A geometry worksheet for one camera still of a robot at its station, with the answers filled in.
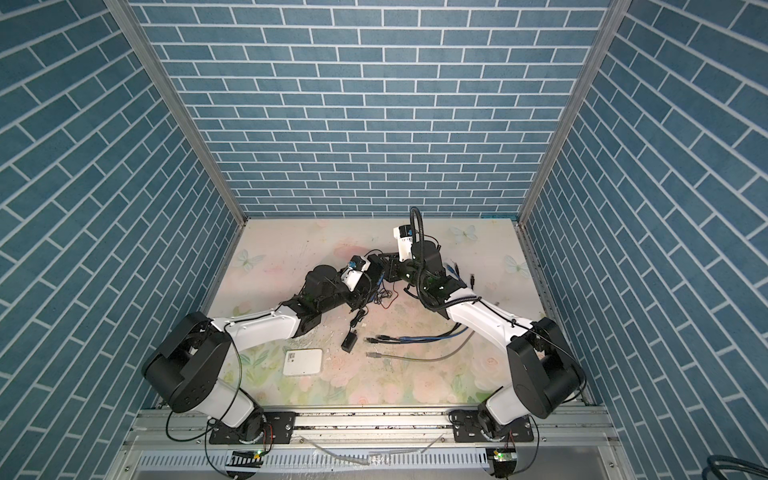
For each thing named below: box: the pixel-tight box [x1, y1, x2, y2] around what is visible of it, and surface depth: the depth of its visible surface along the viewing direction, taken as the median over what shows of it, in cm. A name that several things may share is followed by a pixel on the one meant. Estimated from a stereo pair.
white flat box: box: [283, 349, 323, 375], surface depth 85 cm
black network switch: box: [352, 254, 385, 304], surface depth 80 cm
